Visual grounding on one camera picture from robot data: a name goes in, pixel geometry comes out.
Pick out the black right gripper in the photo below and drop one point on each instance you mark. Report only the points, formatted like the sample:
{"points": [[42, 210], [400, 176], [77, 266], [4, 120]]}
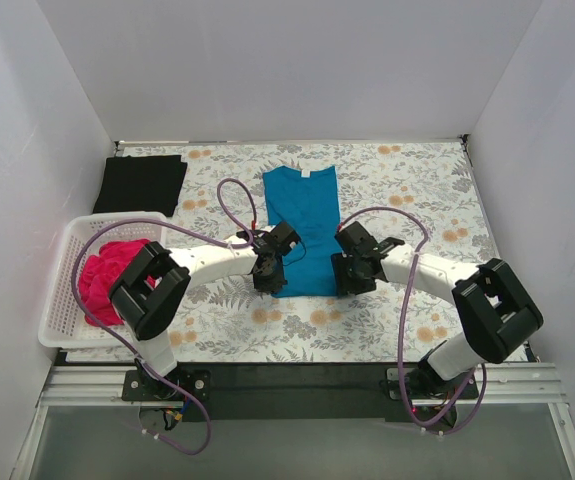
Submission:
{"points": [[349, 282]]}

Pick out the floral patterned tablecloth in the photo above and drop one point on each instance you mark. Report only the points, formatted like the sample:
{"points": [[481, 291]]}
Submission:
{"points": [[422, 193]]}

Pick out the blue t shirt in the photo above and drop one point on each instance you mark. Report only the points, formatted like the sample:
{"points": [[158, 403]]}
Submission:
{"points": [[308, 201]]}

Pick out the folded black t shirt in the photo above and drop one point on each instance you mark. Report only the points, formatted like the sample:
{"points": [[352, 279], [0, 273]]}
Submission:
{"points": [[134, 184]]}

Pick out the aluminium frame rail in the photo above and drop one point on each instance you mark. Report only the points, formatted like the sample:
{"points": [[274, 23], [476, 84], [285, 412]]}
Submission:
{"points": [[513, 383]]}

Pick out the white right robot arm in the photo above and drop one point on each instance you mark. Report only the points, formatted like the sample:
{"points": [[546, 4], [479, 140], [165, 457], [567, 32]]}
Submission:
{"points": [[496, 313]]}

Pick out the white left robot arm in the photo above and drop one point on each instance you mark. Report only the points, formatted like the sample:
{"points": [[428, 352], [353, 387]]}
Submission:
{"points": [[148, 293]]}

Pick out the crumpled pink t shirt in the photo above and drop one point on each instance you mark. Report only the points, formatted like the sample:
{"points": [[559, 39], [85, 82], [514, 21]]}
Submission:
{"points": [[100, 272]]}

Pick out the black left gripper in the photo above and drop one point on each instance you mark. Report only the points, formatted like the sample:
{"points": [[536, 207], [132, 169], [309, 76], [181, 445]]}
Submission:
{"points": [[269, 281]]}

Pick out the white plastic laundry basket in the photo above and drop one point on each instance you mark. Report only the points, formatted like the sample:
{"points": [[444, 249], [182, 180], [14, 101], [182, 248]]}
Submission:
{"points": [[63, 323]]}

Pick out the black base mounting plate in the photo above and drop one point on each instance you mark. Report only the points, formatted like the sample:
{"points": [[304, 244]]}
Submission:
{"points": [[294, 391]]}

